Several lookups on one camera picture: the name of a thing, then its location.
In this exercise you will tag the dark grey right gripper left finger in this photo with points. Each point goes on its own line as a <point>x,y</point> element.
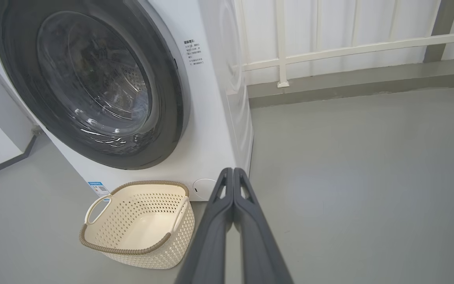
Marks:
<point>207,244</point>

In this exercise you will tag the round dark glass washer door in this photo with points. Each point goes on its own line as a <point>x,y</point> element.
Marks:
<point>93,79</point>

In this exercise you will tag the white front-load washing machine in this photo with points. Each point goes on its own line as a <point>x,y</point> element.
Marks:
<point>211,130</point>

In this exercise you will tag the cream metal railing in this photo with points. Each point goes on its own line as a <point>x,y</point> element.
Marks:
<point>349,50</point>

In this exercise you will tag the cream perforated laundry basket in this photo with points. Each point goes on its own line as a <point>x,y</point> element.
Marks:
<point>140,240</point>

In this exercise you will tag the blue energy label sticker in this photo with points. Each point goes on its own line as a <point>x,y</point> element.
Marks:
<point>99,189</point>

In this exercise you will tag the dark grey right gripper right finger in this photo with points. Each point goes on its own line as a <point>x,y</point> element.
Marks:
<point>256,248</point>

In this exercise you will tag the round white filter cover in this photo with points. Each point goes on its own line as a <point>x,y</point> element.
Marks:
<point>203,189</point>

